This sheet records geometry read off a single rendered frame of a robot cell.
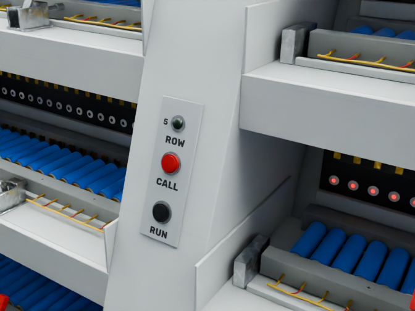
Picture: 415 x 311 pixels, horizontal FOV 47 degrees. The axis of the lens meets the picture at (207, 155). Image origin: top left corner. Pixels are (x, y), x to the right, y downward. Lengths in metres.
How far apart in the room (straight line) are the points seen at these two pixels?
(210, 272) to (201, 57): 0.18
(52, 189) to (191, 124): 0.23
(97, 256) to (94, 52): 0.19
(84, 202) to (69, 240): 0.05
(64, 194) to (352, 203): 0.31
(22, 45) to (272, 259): 0.33
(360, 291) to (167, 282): 0.16
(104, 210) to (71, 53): 0.16
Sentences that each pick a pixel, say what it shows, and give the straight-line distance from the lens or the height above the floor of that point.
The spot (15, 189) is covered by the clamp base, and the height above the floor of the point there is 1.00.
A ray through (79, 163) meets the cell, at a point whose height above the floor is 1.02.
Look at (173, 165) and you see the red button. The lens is 0.40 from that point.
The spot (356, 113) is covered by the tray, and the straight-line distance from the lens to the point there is 0.35.
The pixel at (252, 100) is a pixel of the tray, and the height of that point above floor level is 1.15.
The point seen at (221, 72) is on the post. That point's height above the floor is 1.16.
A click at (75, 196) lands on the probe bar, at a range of 0.55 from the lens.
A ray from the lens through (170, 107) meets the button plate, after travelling 0.40.
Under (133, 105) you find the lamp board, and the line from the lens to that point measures 0.63.
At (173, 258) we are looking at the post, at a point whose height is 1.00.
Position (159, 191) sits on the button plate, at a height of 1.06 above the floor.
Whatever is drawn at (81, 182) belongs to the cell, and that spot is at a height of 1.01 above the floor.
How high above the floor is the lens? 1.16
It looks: 9 degrees down
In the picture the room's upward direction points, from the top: 11 degrees clockwise
